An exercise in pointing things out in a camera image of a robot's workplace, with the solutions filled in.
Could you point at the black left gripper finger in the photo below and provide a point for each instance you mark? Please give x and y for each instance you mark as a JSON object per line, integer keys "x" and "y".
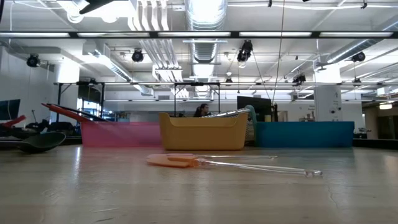
{"x": 94, "y": 4}

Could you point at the black slotted serving spoon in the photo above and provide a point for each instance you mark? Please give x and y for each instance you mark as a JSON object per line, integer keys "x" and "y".
{"x": 87, "y": 115}

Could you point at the red silicone spoon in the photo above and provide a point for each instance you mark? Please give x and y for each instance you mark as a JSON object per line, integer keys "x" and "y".
{"x": 62, "y": 112}

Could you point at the black solid serving spoon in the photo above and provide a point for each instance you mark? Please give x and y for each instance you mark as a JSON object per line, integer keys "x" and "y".
{"x": 43, "y": 141}

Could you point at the black ceiling spotlight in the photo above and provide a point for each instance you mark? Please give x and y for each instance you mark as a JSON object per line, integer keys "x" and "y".
{"x": 245, "y": 49}
{"x": 137, "y": 56}
{"x": 33, "y": 61}
{"x": 359, "y": 57}
{"x": 299, "y": 79}

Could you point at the dark background equipment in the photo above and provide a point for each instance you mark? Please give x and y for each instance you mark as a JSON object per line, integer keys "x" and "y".
{"x": 59, "y": 127}

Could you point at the pink plastic bin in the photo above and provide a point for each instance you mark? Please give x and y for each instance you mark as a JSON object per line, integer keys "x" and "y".
{"x": 121, "y": 134}

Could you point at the dark blue screen monitor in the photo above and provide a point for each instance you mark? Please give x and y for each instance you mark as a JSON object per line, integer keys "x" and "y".
{"x": 9, "y": 109}

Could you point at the red background item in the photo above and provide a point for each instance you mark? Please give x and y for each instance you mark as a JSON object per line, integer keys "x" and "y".
{"x": 15, "y": 120}

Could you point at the black overhead rig beam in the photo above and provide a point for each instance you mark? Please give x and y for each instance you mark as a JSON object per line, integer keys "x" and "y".
{"x": 234, "y": 34}

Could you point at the person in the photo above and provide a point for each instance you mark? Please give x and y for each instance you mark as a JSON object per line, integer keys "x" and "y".
{"x": 202, "y": 110}

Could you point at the yellow plastic bin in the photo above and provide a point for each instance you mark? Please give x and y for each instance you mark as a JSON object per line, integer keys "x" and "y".
{"x": 202, "y": 135}

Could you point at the black monitor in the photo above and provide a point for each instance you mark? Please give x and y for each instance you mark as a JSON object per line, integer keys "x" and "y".
{"x": 262, "y": 107}

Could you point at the teal plastic bin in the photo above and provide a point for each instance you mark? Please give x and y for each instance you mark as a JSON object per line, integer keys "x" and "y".
{"x": 304, "y": 134}

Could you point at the white column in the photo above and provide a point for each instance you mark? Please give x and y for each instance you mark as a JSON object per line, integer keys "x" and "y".
{"x": 326, "y": 102}

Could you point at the black background rig frame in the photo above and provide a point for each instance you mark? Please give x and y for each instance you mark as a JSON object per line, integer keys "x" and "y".
{"x": 59, "y": 102}

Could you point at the silver ventilation duct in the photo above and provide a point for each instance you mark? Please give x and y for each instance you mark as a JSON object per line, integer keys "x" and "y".
{"x": 205, "y": 49}

